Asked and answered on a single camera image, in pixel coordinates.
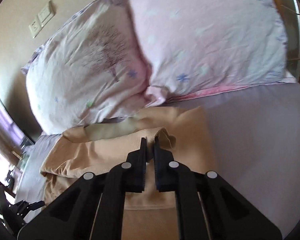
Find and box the tan garment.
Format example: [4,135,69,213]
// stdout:
[40,107,216,239]

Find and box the lavender bed sheet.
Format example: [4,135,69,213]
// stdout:
[17,83,300,238]

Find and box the dark flat screen monitor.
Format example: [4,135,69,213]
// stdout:
[0,100,34,148]

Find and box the pink pillow with tree print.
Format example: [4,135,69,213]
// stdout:
[22,0,148,134]

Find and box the pink pillow with flower print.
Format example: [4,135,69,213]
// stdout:
[125,0,296,106]

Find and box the white wall switch plate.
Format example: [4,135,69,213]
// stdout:
[29,1,55,38]

